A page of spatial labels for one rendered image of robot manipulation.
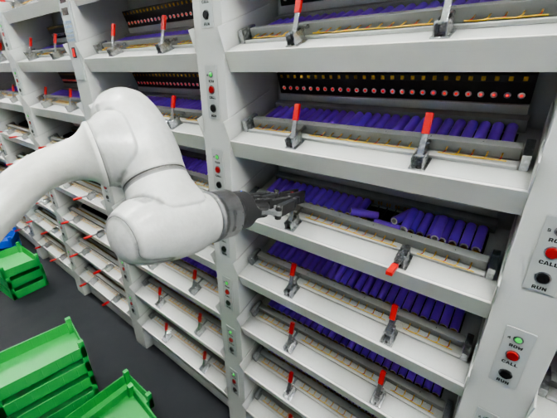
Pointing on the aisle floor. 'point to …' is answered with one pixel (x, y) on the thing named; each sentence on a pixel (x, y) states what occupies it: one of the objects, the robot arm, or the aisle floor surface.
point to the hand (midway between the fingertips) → (292, 197)
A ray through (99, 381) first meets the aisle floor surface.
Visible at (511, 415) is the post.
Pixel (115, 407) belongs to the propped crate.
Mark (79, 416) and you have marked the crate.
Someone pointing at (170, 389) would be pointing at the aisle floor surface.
